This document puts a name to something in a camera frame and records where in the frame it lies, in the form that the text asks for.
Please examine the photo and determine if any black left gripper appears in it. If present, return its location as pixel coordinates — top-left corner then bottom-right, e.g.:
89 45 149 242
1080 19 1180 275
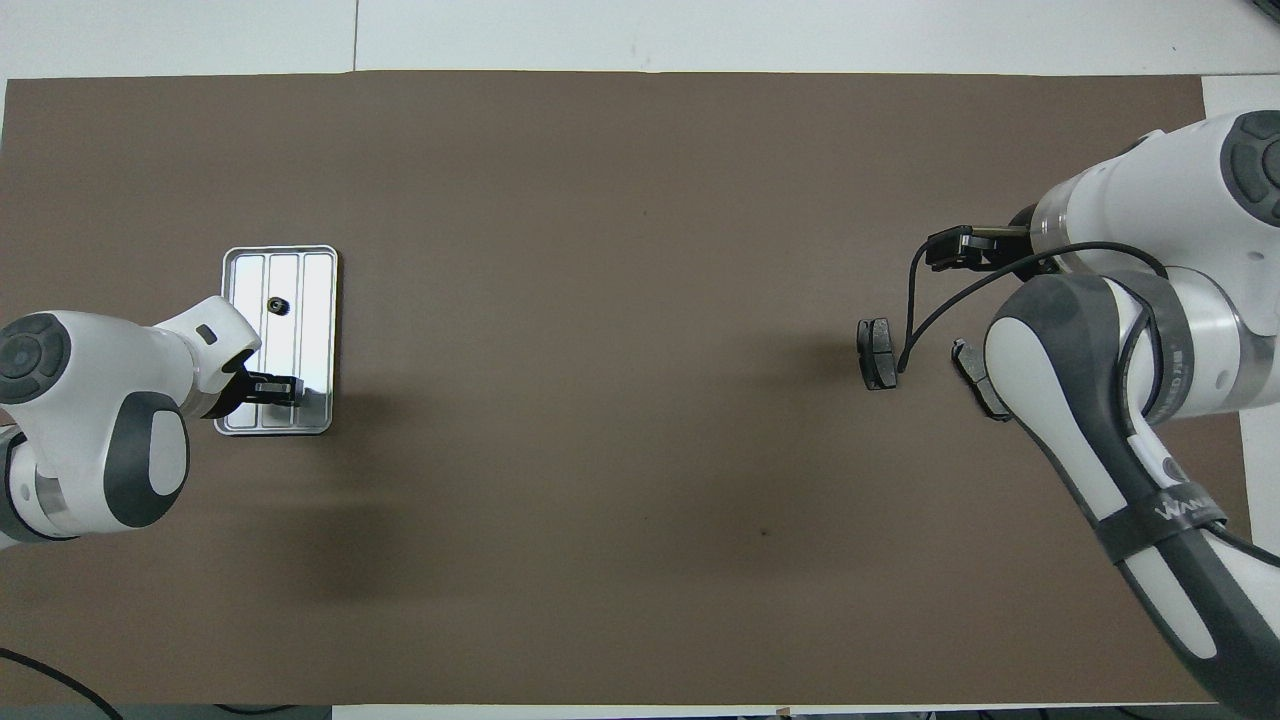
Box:
205 350 304 421

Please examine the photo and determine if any long dark grey brake pad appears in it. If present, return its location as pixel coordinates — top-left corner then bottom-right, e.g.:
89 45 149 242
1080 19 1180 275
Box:
950 338 1014 423

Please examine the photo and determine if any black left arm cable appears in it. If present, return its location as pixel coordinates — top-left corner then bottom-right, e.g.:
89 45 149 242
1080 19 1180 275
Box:
0 647 126 720

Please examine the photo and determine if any short dark grey brake pad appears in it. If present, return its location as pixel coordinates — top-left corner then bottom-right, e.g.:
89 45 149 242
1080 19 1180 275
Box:
857 318 898 391

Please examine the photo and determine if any silver metal tray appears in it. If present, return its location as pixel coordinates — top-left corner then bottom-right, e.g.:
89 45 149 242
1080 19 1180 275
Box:
213 245 339 437

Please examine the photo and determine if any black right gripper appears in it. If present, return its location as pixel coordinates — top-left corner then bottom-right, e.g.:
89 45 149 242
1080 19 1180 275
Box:
925 205 1061 281

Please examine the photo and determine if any brown table mat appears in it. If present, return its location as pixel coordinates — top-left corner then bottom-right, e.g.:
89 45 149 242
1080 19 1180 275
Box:
0 70 1273 707

